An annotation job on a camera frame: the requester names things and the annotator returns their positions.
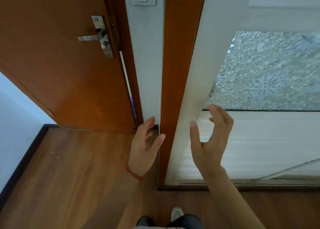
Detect person's right hand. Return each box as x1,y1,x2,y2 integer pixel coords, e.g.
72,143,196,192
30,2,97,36
189,104,235,175

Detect person's left hand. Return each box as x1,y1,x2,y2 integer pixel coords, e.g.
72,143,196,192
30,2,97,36
127,116,166,178

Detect white wardrobe sliding door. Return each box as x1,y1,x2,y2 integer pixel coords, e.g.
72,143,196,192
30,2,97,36
165,0,320,187

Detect white and brown wardrobe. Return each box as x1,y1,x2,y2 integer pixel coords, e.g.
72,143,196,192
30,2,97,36
158,0,320,191

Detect person's left forearm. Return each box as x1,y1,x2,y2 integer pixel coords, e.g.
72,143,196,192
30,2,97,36
116,170,145,229

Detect person's right forearm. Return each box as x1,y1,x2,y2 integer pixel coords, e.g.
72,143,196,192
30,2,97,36
200,167,267,229

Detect person's white shoe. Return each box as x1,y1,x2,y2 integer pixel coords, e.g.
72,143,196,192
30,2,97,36
171,207,185,223

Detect person's dark jeans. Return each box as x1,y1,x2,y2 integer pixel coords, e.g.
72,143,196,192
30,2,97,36
136,214,203,229

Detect black baseboard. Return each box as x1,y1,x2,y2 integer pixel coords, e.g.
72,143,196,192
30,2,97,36
0,124,59,211

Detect brown wooden door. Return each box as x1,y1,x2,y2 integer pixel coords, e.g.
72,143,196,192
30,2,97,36
0,0,138,133

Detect red bead bracelet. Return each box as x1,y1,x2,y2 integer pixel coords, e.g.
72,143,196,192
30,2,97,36
126,165,144,181

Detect metal door handle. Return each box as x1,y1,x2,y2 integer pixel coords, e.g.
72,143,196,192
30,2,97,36
77,15,115,59

